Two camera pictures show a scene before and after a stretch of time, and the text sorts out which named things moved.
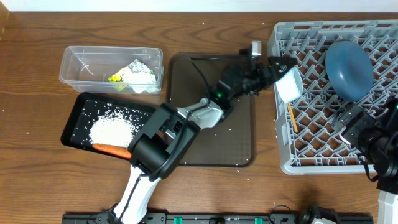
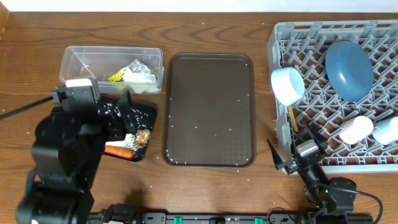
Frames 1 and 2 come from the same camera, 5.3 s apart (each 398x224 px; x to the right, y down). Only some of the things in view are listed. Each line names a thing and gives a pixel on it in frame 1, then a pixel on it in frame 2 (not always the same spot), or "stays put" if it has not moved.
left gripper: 273,74 to 119,127
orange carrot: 118,150 stays put
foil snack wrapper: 136,66 stays put
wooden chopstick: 292,118 stays put
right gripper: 364,119 to 291,165
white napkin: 141,81 stays put
